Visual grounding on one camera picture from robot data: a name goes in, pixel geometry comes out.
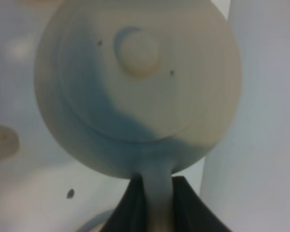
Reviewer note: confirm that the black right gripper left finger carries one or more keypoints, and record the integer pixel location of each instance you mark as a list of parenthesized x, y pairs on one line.
[(130, 215)]

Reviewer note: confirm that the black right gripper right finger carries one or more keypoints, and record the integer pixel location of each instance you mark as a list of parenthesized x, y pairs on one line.
[(190, 213)]

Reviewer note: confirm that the beige teapot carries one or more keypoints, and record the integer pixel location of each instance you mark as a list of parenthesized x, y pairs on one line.
[(138, 88)]

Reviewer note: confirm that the beige far teacup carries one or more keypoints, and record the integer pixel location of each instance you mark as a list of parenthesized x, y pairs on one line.
[(9, 142)]

